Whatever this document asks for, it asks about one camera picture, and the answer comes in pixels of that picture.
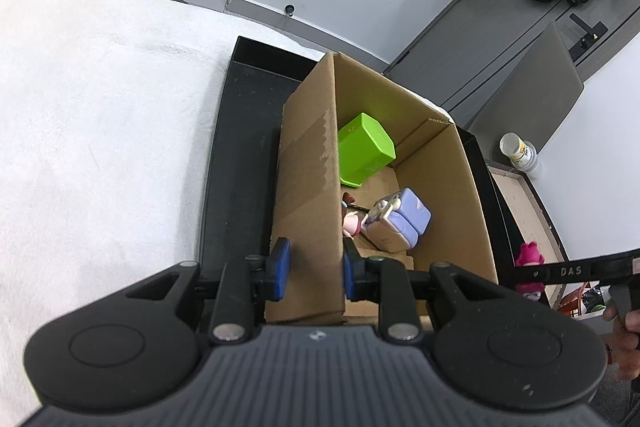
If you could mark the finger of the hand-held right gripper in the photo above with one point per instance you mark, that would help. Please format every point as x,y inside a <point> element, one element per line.
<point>527,278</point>

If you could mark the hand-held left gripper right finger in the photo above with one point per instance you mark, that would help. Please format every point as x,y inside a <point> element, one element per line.
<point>350,276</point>

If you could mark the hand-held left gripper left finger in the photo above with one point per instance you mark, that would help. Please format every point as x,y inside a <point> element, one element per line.
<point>282,264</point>

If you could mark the magenta plush toy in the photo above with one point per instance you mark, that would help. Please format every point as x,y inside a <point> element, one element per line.
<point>529,256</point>

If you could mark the brown cardboard box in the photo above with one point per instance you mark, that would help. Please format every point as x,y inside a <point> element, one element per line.
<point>305,167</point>

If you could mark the person's right hand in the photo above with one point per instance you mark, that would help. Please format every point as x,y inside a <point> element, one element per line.
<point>627,347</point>

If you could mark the pink toy figure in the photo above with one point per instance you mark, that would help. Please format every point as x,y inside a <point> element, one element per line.
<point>351,223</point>

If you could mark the brown wooden tray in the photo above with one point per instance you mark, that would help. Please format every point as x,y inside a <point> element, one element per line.
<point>527,212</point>

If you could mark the lavender toy refrigerator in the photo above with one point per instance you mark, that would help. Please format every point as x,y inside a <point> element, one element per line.
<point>405,219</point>

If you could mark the black shallow tray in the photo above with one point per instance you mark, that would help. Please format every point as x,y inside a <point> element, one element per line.
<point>240,147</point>

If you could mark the plastic bottle with yellow label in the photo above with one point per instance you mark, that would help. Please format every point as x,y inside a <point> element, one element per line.
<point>517,152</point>

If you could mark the green plastic box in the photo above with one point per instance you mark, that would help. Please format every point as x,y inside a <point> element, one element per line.
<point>365,144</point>

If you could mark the white fluffy blanket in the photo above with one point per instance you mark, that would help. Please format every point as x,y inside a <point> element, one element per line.
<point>100,132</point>

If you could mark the grey metal cabinet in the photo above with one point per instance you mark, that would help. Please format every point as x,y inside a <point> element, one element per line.
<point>500,37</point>

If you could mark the black door stopper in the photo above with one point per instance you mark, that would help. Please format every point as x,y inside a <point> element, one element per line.
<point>289,9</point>

